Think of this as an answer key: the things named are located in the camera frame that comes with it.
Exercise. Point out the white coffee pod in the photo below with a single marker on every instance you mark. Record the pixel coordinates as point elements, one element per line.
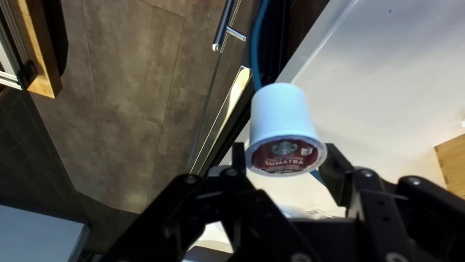
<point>283,137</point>

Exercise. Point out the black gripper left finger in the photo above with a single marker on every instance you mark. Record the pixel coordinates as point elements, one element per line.
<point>181,214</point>

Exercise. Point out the cabinet door handle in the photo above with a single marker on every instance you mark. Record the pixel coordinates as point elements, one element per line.
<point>225,29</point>

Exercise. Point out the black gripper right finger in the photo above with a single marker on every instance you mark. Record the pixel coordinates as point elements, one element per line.
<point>412,220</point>

